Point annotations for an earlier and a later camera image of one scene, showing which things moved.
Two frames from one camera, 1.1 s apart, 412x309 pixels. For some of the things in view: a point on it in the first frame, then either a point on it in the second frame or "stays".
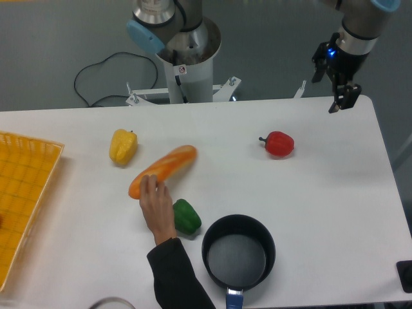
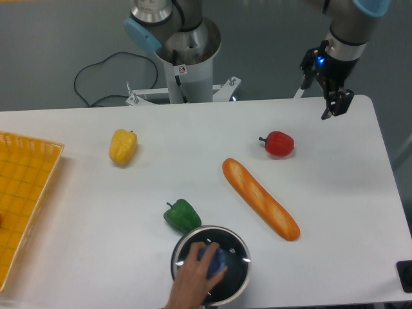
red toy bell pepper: x=278 y=144 stays
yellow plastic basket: x=26 y=165 stays
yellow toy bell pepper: x=123 y=146 stays
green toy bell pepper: x=187 y=221 stays
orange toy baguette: x=164 y=168 → x=259 y=201
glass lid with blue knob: x=112 y=303 → x=237 y=260
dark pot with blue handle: x=238 y=252 → x=235 y=277
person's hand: x=156 y=204 → x=197 y=277
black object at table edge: x=404 y=271 stays
